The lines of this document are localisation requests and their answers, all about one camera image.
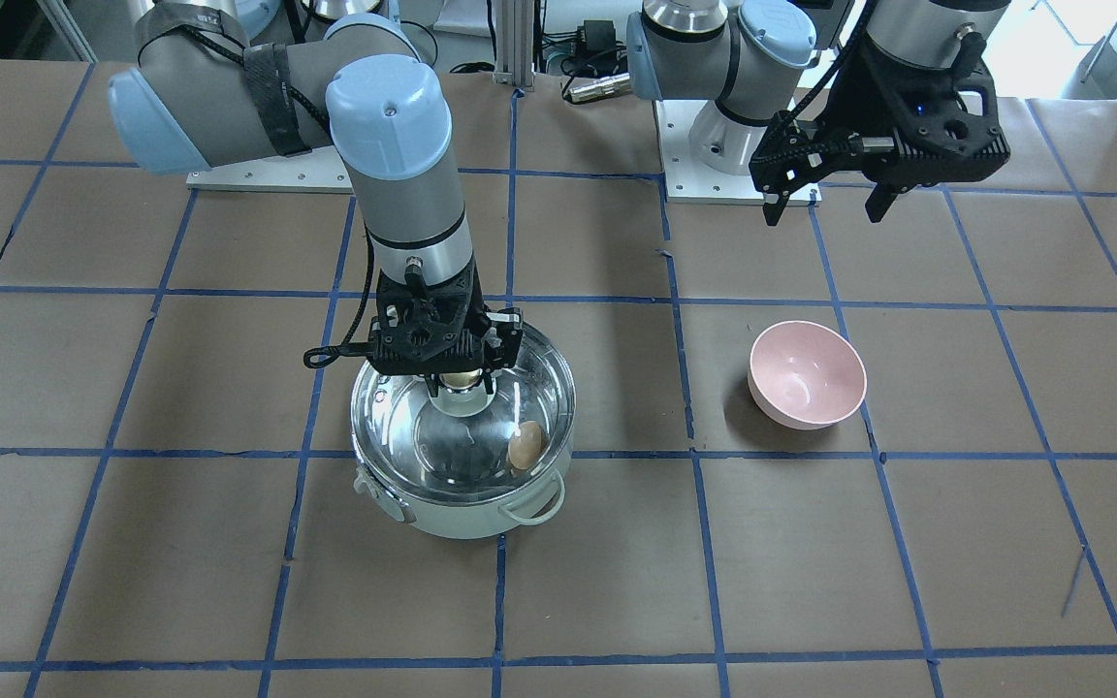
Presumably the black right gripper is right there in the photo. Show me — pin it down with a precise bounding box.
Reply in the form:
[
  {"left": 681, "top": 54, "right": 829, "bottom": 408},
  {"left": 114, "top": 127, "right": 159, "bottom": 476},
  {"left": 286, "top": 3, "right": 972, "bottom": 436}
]
[{"left": 365, "top": 262, "right": 525, "bottom": 376}]

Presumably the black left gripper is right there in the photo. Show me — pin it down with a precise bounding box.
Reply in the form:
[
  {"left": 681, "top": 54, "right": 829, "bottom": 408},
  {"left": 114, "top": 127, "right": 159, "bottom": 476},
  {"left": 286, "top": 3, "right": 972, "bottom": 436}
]
[{"left": 750, "top": 39, "right": 1011, "bottom": 227}]

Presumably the glass pot lid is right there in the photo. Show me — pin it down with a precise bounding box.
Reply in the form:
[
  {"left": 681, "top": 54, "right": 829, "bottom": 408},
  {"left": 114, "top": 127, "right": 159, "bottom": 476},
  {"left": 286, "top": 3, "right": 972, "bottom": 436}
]
[{"left": 350, "top": 324, "right": 575, "bottom": 505}]

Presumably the beige egg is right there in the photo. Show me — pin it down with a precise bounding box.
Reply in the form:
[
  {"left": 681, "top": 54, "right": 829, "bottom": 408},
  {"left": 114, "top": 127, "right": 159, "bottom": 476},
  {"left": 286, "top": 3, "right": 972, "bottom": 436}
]
[{"left": 508, "top": 420, "right": 548, "bottom": 474}]

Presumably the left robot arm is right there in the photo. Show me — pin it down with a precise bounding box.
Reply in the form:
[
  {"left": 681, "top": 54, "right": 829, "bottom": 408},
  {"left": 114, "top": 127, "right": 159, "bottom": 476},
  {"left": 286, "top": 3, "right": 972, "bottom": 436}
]
[{"left": 626, "top": 1, "right": 1011, "bottom": 226}]

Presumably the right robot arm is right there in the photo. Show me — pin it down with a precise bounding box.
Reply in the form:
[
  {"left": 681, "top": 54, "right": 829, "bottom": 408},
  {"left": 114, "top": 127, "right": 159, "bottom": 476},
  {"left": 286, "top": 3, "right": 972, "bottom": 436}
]
[{"left": 108, "top": 1, "right": 525, "bottom": 380}]

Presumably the steel pot with green body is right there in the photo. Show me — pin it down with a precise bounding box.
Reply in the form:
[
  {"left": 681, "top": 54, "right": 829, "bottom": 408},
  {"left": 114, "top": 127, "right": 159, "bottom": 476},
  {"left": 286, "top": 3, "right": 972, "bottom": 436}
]
[{"left": 350, "top": 324, "right": 575, "bottom": 539}]

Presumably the pink bowl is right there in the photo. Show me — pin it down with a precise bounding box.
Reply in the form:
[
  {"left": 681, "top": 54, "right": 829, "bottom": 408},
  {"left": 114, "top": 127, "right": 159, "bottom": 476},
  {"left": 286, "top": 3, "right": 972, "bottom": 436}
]
[{"left": 748, "top": 321, "right": 868, "bottom": 431}]

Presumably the black power adapter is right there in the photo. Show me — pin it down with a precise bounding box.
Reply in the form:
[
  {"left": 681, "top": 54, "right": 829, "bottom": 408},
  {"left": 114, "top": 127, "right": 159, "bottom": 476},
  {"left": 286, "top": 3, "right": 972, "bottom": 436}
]
[{"left": 577, "top": 19, "right": 617, "bottom": 52}]

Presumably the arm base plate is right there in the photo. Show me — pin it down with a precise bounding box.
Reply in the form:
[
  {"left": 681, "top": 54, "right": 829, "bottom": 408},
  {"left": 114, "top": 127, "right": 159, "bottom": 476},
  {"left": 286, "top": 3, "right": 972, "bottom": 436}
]
[
  {"left": 653, "top": 99, "right": 770, "bottom": 205},
  {"left": 187, "top": 145, "right": 353, "bottom": 195}
]

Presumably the aluminium frame post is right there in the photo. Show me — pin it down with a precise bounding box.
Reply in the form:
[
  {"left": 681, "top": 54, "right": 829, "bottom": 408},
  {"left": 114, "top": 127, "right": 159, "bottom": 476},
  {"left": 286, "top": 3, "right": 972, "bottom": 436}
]
[{"left": 491, "top": 1, "right": 540, "bottom": 93}]

